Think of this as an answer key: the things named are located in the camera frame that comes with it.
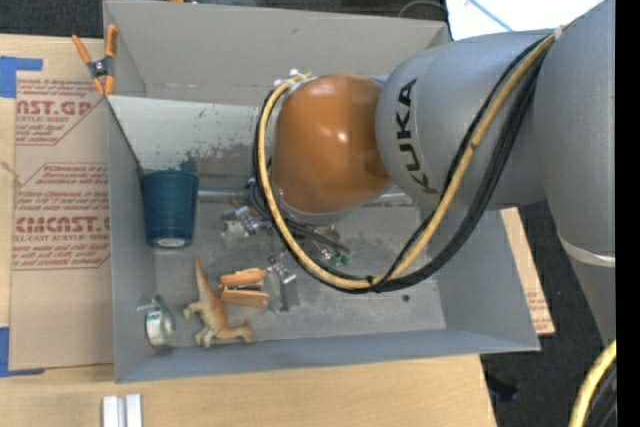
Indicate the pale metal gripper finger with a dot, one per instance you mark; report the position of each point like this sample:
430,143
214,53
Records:
286,287
247,221

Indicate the orange stapler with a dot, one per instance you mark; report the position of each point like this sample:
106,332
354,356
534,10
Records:
245,297

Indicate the orange toy dinosaur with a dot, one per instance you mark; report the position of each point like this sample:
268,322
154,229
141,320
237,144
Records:
214,310

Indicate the dark blue plastic cup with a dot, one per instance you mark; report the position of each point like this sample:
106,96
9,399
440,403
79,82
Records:
169,205

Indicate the grey metal bin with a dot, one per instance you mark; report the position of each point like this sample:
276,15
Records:
200,55

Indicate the brown cardboard board red print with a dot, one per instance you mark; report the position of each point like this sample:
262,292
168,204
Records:
60,305

